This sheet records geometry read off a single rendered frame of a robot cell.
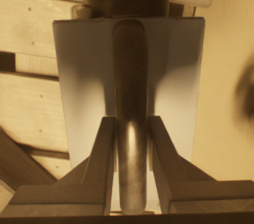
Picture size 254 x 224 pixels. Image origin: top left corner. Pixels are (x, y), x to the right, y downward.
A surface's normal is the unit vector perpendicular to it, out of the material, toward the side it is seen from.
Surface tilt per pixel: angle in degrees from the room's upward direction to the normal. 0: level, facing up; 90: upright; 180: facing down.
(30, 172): 90
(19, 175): 90
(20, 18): 0
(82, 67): 0
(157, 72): 0
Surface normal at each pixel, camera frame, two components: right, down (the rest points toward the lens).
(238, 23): 0.00, 0.29
